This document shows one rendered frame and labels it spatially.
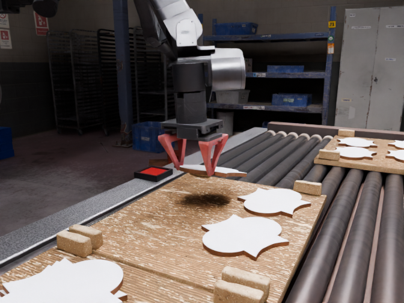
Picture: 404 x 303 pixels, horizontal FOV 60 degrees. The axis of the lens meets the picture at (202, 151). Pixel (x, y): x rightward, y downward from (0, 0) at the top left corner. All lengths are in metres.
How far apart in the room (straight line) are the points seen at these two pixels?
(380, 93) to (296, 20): 1.62
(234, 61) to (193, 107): 0.11
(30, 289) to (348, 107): 4.81
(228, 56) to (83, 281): 0.42
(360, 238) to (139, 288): 0.39
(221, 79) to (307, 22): 5.04
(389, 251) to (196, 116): 0.39
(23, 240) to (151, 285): 0.29
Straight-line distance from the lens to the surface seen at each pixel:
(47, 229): 0.72
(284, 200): 0.73
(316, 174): 1.01
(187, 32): 0.63
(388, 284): 0.57
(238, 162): 1.11
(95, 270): 0.47
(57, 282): 0.46
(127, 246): 0.57
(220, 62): 0.61
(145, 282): 0.49
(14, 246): 0.69
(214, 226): 0.60
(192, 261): 0.53
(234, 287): 0.43
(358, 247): 0.65
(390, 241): 0.69
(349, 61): 5.02
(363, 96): 5.04
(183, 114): 0.61
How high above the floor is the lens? 1.21
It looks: 14 degrees down
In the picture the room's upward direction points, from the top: straight up
